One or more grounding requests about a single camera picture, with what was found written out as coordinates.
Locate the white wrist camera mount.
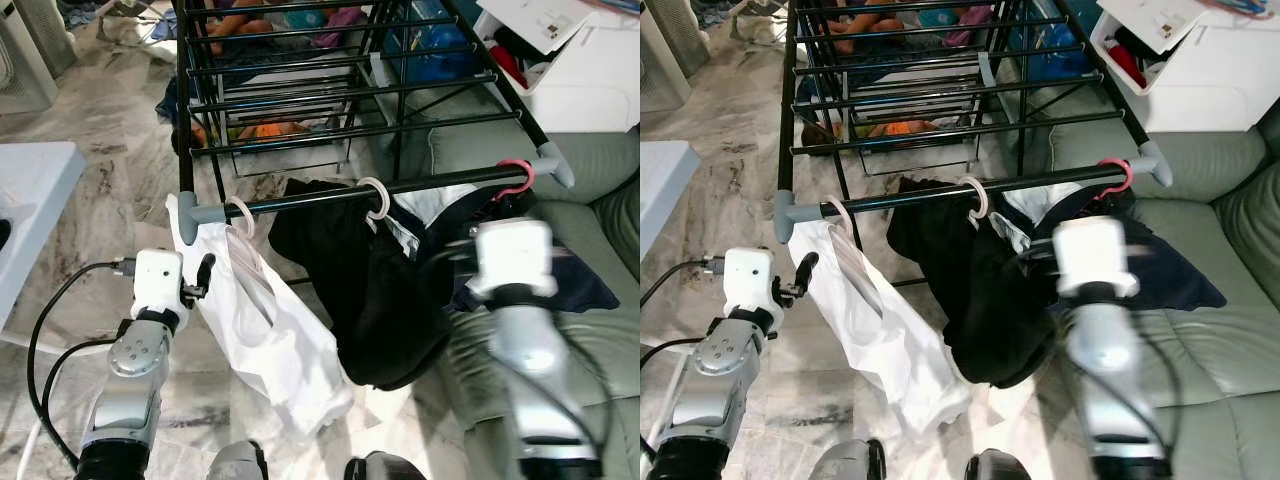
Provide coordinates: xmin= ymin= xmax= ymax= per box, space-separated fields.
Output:
xmin=467 ymin=219 xmax=559 ymax=301
xmin=1052 ymin=215 xmax=1141 ymax=299
xmin=130 ymin=249 xmax=191 ymax=319
xmin=722 ymin=246 xmax=784 ymax=316

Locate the silver right robot leg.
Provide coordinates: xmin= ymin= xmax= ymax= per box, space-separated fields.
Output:
xmin=345 ymin=452 xmax=429 ymax=480
xmin=965 ymin=450 xmax=1031 ymax=480

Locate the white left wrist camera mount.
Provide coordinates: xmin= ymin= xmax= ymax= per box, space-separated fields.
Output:
xmin=722 ymin=246 xmax=784 ymax=316
xmin=130 ymin=249 xmax=191 ymax=319

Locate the black metal drying rack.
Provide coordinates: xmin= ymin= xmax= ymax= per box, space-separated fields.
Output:
xmin=172 ymin=0 xmax=577 ymax=246
xmin=773 ymin=0 xmax=1173 ymax=246

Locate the white storage box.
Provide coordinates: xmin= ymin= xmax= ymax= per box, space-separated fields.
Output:
xmin=475 ymin=10 xmax=640 ymax=136
xmin=1090 ymin=5 xmax=1280 ymax=134

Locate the white plastic hanger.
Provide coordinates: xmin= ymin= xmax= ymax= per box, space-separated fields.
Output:
xmin=357 ymin=176 xmax=392 ymax=223
xmin=957 ymin=175 xmax=992 ymax=223
xmin=826 ymin=195 xmax=858 ymax=239
xmin=224 ymin=196 xmax=257 ymax=239

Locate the grey green leather sofa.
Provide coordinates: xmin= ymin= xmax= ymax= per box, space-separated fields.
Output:
xmin=385 ymin=108 xmax=640 ymax=480
xmin=1010 ymin=95 xmax=1280 ymax=480

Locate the silver robot leg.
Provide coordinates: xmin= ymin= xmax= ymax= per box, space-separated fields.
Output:
xmin=345 ymin=452 xmax=429 ymax=480
xmin=965 ymin=450 xmax=1031 ymax=480
xmin=808 ymin=438 xmax=886 ymax=480
xmin=207 ymin=440 xmax=269 ymax=480

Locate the red cloth item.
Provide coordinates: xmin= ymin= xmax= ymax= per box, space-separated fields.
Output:
xmin=1110 ymin=40 xmax=1149 ymax=89
xmin=488 ymin=45 xmax=528 ymax=91

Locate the black garment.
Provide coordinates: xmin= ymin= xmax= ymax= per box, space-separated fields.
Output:
xmin=886 ymin=176 xmax=1071 ymax=389
xmin=268 ymin=178 xmax=453 ymax=393

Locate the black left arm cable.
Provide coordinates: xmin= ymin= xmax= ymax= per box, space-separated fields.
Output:
xmin=27 ymin=258 xmax=136 ymax=471
xmin=640 ymin=255 xmax=726 ymax=371

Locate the orange item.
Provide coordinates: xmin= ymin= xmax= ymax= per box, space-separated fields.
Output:
xmin=238 ymin=118 xmax=313 ymax=143
xmin=868 ymin=118 xmax=941 ymax=141

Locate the blue bag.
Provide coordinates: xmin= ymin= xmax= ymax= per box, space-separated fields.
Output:
xmin=1005 ymin=15 xmax=1086 ymax=81
xmin=383 ymin=20 xmax=479 ymax=86

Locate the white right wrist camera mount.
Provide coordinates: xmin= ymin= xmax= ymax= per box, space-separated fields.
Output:
xmin=467 ymin=219 xmax=559 ymax=301
xmin=1052 ymin=215 xmax=1141 ymax=299

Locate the white grille appliance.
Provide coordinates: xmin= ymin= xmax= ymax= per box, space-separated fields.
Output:
xmin=0 ymin=0 xmax=76 ymax=116
xmin=640 ymin=0 xmax=709 ymax=113

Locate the silver left robot leg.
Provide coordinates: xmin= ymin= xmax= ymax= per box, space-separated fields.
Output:
xmin=207 ymin=440 xmax=269 ymax=480
xmin=808 ymin=438 xmax=886 ymax=480

